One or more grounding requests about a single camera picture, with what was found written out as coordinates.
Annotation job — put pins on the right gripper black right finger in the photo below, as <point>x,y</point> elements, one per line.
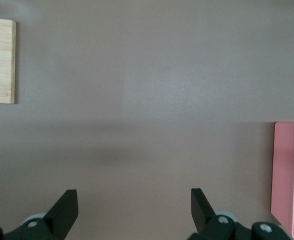
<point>204,220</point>

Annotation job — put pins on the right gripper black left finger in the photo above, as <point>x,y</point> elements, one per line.
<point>59,220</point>

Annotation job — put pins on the pink plastic bin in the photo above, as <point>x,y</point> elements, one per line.
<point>284,170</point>

